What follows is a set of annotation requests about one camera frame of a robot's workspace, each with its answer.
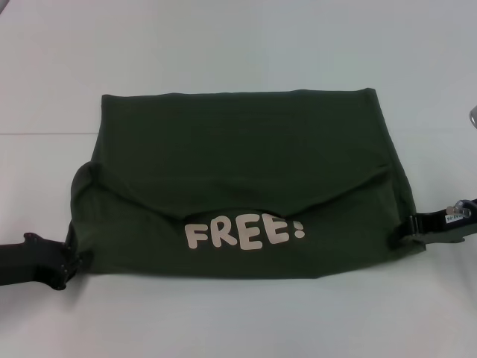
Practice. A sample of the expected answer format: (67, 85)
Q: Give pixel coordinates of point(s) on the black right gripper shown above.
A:
(447, 225)

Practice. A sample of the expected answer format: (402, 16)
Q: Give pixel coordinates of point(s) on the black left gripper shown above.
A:
(35, 259)

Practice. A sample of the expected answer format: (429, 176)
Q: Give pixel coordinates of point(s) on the dark green shirt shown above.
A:
(238, 186)

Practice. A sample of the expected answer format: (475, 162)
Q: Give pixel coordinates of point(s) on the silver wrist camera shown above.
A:
(473, 116)

